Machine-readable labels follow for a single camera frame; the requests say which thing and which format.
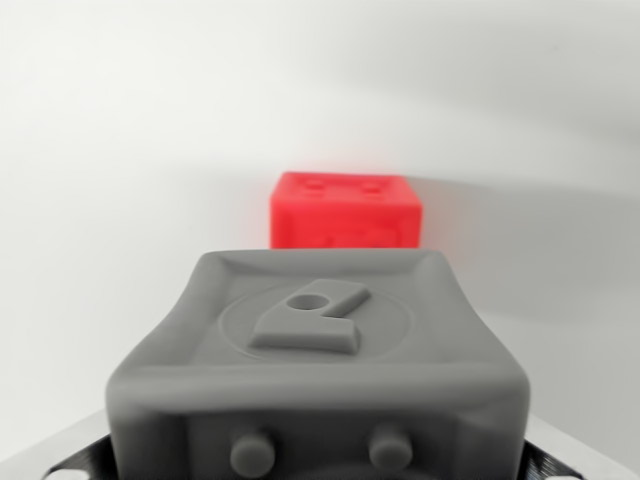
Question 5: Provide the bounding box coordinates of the grey studded cube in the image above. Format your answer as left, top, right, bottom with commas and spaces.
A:
104, 248, 532, 480

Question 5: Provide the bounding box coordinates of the red studded cube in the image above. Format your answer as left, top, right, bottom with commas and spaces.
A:
269, 171, 422, 251

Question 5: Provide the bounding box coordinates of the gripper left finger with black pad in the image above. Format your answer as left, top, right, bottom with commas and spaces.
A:
0, 411, 117, 480

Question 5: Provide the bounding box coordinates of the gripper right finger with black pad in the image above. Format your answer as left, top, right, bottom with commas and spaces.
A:
521, 413, 640, 480

